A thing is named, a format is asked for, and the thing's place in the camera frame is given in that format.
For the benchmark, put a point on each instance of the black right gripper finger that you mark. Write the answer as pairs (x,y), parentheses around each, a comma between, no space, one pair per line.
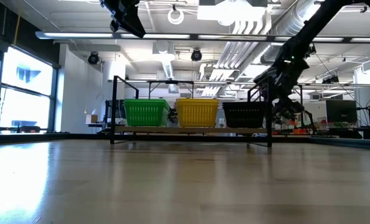
(292,104)
(284,113)

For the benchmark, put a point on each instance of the black slotted plastic basket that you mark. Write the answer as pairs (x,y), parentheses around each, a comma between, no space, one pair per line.
(240,102)
(243,116)

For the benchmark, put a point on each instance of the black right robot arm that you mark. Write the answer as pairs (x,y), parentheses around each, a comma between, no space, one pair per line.
(321,18)

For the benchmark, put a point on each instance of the black-framed wooden shelf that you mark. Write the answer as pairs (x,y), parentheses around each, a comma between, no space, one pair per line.
(113,109)

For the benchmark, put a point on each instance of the orange object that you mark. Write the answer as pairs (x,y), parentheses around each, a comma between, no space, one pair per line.
(299,131)

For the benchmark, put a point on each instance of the black round ceiling speaker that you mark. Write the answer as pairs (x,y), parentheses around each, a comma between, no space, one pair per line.
(196,55)
(93,58)

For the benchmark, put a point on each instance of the black computer monitor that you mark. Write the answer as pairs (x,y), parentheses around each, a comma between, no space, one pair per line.
(341,111)

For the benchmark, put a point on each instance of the white slatted ceiling baffles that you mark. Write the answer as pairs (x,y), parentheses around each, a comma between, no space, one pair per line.
(237,53)

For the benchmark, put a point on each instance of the white rectangular ceiling panel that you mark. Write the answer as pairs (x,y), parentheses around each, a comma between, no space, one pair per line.
(231,12)

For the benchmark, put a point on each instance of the small cardboard box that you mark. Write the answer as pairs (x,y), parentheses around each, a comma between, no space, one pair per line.
(91,118)

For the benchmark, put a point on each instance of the large bright window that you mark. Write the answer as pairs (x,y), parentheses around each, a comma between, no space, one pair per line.
(26,93)

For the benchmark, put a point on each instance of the silver ventilation duct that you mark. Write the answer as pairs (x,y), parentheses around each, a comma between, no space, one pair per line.
(281,31)

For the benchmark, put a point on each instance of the black aluminium table frame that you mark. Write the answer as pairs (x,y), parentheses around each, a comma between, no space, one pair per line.
(63,137)

